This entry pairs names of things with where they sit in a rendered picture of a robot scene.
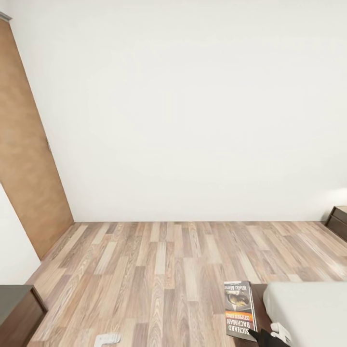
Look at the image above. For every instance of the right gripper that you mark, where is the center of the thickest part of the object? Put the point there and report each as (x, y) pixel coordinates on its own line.
(267, 340)

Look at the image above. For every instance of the bed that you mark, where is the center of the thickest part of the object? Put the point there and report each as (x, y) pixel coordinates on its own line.
(313, 312)

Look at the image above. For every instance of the bench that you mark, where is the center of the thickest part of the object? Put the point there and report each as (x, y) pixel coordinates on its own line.
(21, 312)

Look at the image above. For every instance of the hardback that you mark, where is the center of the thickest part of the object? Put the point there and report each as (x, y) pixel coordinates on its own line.
(239, 310)

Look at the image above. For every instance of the sliding door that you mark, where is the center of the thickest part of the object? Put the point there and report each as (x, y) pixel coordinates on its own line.
(28, 172)

